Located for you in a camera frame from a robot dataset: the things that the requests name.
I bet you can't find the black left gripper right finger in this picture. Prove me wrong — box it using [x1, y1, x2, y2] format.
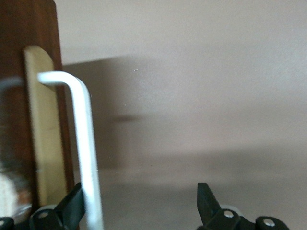
[196, 183, 255, 230]

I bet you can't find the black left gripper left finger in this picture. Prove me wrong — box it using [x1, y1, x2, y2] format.
[30, 183, 86, 230]

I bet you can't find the white metal drawer handle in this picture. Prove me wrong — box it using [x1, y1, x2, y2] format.
[37, 71, 105, 230]

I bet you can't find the wooden drawer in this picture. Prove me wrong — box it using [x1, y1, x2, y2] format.
[0, 0, 75, 230]

